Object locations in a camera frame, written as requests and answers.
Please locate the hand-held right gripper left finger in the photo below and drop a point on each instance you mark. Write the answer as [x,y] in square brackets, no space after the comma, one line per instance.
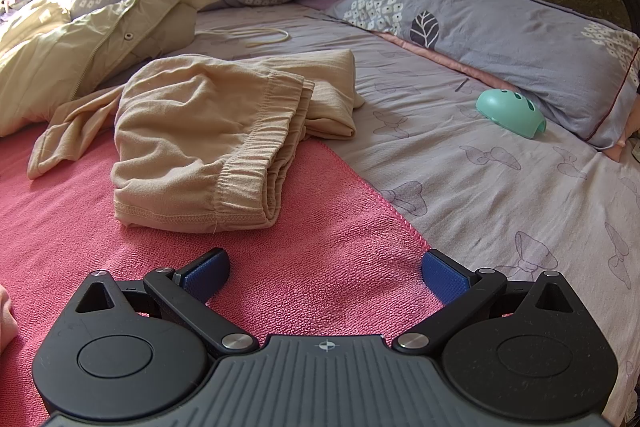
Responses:
[207,274]

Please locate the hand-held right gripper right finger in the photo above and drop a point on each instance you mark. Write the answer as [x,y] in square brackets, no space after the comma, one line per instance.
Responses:
[442,277]

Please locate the beige long-sleeve shirt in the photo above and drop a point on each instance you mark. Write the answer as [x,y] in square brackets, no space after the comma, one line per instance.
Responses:
[332,104]

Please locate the pink towel blanket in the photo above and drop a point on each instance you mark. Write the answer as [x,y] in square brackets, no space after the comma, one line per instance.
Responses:
[310,252]

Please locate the teal plastic shell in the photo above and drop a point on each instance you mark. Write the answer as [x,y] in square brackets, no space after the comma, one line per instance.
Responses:
[505,109]

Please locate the thin metal hairpin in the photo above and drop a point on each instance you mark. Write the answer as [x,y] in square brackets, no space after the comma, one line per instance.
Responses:
[462,85]

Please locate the grey leaf-print pillow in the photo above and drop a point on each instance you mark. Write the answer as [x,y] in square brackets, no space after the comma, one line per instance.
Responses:
[500,32]

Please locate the khaki jacket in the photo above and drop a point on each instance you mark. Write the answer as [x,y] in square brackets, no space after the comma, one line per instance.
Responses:
[75,52]

